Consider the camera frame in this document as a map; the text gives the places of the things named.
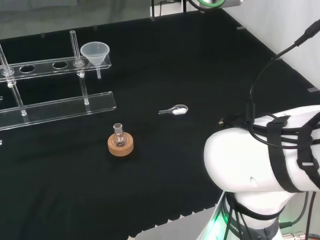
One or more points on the translucent plastic funnel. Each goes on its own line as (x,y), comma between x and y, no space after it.
(95,53)

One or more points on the glass weighing funnel with powder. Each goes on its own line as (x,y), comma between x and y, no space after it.
(178,111)

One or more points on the clear acrylic funnel stand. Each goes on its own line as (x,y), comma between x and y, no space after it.
(62,107)

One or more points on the small round-bottom glass flask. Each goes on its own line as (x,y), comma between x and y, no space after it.
(117,130)

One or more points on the black bench cloth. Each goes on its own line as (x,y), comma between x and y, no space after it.
(175,162)

